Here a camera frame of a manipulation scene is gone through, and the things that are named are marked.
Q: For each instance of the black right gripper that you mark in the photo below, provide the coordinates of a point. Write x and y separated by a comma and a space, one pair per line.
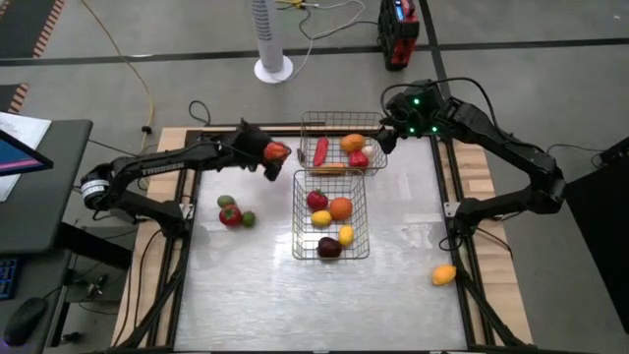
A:
400, 123

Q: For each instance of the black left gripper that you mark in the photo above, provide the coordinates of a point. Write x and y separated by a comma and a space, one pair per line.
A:
245, 147

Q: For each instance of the large red bell pepper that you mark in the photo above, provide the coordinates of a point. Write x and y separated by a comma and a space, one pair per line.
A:
276, 150

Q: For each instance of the white garlic bulb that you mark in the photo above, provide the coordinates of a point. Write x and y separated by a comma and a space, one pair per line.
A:
367, 150

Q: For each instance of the small red bell pepper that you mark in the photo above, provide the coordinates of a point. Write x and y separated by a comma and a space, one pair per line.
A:
358, 159

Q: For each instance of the tan orange potato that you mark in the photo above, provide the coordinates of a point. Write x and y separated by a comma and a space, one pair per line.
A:
352, 142

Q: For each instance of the long red chili pepper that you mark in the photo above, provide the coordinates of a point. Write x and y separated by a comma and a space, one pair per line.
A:
320, 151

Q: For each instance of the orange carrot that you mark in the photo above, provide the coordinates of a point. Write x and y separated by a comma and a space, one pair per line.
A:
330, 168

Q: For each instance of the red strawberry with green leaves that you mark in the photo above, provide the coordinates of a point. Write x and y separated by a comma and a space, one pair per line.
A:
317, 200

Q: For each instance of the green lime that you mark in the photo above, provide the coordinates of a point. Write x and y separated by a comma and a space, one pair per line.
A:
248, 219

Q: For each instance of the yellow lemon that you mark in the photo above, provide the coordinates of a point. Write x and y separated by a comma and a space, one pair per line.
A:
346, 235
321, 218

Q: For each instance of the round orange fruit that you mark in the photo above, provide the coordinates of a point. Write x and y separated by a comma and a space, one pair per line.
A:
340, 208

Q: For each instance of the dark purple plum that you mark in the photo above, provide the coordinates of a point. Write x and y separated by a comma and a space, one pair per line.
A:
329, 247

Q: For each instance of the yellow orange mango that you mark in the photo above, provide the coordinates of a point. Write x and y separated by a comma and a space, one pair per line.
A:
443, 275

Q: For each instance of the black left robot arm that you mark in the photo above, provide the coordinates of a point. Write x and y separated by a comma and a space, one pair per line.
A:
162, 162

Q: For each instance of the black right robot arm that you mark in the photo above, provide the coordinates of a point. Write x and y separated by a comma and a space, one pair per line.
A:
516, 152

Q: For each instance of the red tomato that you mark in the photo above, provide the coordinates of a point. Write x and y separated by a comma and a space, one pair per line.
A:
230, 216

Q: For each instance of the red black power station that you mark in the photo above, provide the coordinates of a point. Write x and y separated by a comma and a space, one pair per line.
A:
398, 32

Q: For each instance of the white tower fan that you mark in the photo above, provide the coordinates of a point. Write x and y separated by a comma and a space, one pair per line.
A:
269, 39

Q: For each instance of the black side desk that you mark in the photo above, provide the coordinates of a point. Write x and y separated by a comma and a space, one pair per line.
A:
49, 211

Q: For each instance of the white paper sheet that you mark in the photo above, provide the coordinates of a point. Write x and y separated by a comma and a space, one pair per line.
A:
27, 128

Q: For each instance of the desk monitor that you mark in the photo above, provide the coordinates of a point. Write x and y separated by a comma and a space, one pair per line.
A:
19, 157

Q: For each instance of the black mat orange striped edge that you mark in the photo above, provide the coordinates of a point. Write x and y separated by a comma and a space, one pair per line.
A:
24, 24
10, 98

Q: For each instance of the black keyboard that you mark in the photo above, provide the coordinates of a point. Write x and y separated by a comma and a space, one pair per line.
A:
6, 277

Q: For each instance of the black computer mouse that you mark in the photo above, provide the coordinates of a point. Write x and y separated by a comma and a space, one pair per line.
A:
23, 319

